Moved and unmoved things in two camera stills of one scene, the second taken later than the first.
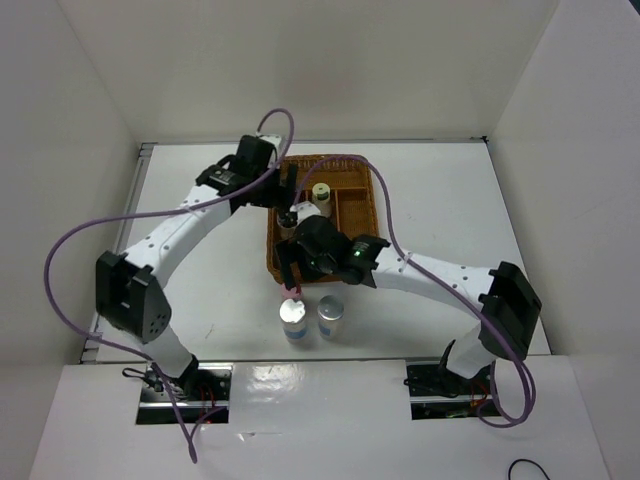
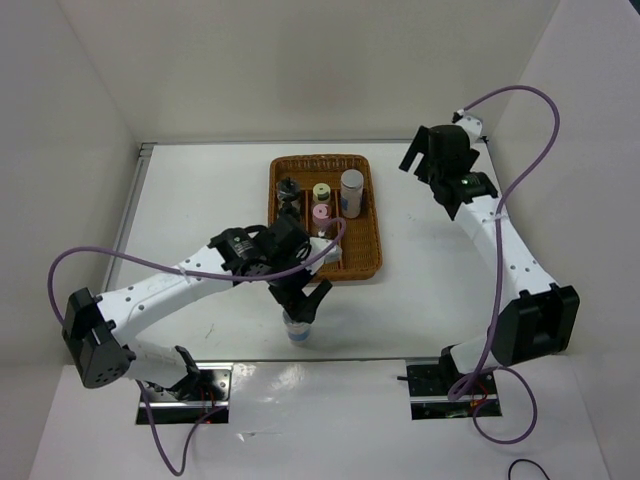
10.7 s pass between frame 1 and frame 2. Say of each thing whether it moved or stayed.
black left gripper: moved
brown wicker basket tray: stayed
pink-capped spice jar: moved
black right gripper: moved
